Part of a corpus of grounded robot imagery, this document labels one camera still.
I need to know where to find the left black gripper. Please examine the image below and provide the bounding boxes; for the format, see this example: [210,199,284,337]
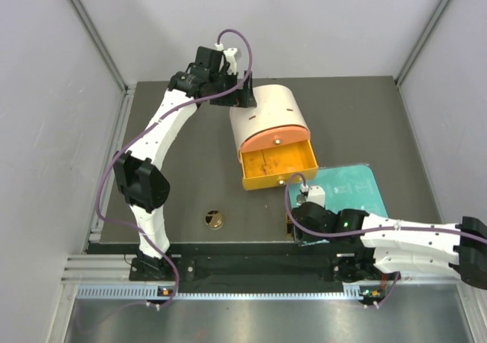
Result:
[209,71,255,110]

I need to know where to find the white drawer organizer shell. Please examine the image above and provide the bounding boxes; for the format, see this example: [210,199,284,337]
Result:
[229,84,310,155]

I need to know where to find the orange top drawer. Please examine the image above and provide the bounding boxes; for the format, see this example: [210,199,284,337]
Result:
[237,125,310,153]

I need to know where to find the yellow drawer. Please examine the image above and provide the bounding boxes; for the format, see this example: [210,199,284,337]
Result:
[239,140,319,191]

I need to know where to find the gold black eyeshadow palette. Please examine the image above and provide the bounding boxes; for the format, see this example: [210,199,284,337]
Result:
[286,214,294,238]

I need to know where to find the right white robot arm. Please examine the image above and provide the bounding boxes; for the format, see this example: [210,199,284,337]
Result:
[286,202,486,290]

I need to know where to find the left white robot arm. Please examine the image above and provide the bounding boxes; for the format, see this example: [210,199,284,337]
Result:
[113,44,256,281]

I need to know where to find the teal plastic package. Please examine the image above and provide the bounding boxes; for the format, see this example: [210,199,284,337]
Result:
[298,164,388,252]

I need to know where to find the round gold compact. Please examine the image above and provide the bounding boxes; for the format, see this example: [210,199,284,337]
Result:
[205,210,224,230]

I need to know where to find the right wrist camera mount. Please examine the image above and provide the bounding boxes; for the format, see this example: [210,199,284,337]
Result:
[300,184,326,208]

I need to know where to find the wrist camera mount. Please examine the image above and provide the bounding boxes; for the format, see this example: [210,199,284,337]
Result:
[300,184,326,208]
[215,43,241,75]

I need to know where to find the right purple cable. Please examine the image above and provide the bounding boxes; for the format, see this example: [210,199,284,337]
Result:
[284,173,487,308]

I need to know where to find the purple cable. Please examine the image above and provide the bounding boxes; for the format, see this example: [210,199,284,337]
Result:
[284,173,487,308]
[97,29,254,308]

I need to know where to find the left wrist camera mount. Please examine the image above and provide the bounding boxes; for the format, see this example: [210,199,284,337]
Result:
[215,43,241,75]

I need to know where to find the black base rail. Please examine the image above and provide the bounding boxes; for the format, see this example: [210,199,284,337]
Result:
[130,253,381,286]

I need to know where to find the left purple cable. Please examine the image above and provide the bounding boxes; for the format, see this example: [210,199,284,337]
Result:
[97,29,254,308]

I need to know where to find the white cable duct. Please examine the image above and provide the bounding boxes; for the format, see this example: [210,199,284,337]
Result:
[76,284,384,300]

